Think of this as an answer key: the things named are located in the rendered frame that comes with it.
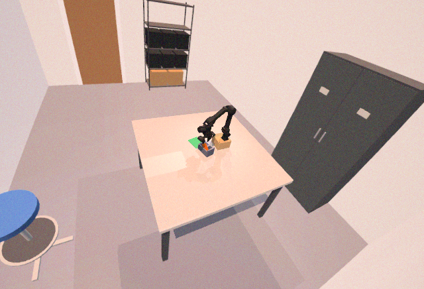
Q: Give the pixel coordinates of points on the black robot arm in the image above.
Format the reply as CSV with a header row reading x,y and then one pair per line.
x,y
208,123

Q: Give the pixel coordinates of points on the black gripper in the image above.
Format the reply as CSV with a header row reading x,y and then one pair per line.
x,y
207,135

